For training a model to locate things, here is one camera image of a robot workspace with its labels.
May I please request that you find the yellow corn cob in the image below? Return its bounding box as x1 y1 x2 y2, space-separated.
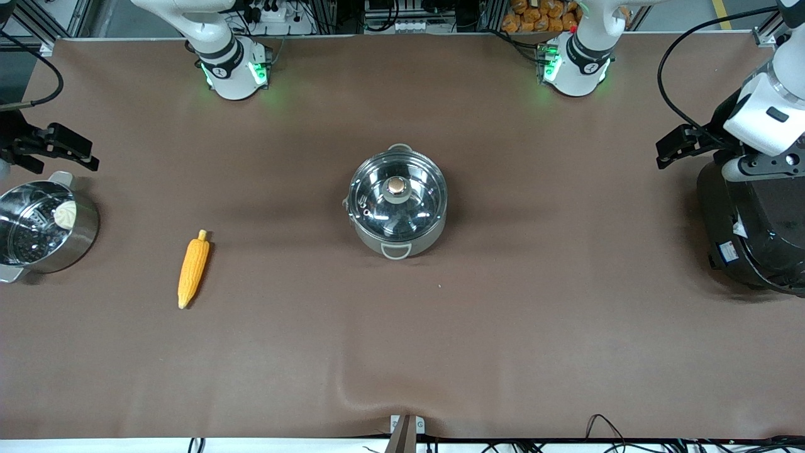
177 229 211 310

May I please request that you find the glass pot lid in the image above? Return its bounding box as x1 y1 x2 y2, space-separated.
349 151 448 243

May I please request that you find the steel steamer pot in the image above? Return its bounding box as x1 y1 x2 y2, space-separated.
0 171 100 284

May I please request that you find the black rice cooker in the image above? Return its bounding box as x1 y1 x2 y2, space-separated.
697 157 805 298

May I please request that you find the orange toy food pile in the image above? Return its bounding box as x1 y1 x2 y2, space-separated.
501 0 580 33

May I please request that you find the white power strip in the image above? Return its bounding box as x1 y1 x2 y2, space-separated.
248 0 315 36

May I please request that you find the white connector block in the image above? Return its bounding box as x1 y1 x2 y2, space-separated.
365 0 423 33

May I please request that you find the brown table mat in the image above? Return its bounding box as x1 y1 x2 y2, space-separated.
0 31 805 441

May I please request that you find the metal table clamp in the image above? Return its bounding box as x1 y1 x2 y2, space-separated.
385 414 426 453

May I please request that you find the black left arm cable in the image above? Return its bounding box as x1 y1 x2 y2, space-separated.
657 6 780 149

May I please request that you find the aluminium frame rail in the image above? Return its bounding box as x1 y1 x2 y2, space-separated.
753 6 787 48
0 0 95 57

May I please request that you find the looped black cable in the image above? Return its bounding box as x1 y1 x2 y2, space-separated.
585 413 630 453

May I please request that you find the black cable bundle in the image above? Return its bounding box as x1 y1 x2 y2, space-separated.
478 434 805 453

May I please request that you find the grey pot with handles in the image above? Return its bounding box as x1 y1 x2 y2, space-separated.
343 143 449 260

